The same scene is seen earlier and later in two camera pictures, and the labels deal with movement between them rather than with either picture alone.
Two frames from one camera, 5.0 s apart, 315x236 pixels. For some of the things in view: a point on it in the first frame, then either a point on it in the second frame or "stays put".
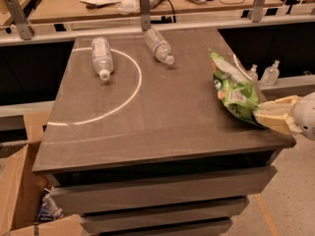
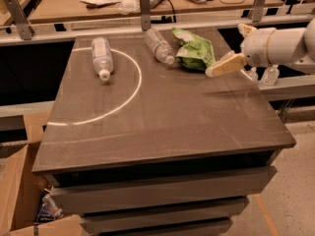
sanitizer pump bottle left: [252, 73] stays put
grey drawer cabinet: [137, 141] stays put
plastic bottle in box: [48, 202] stays put
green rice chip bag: [234, 87] -> [196, 53]
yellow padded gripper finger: [280, 108] -> [245, 29]
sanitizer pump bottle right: [272, 74] stays put
